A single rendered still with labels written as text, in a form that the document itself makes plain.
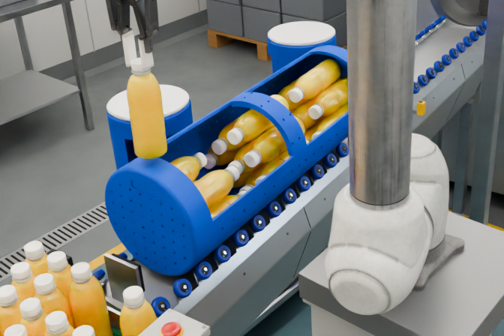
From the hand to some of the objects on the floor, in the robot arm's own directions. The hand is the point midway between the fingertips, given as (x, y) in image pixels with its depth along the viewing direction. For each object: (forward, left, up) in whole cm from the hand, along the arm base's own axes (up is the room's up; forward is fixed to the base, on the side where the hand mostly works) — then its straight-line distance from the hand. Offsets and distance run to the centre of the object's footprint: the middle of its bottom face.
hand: (137, 51), depth 146 cm
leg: (+20, -178, -161) cm, 241 cm away
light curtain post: (-14, -129, -158) cm, 204 cm away
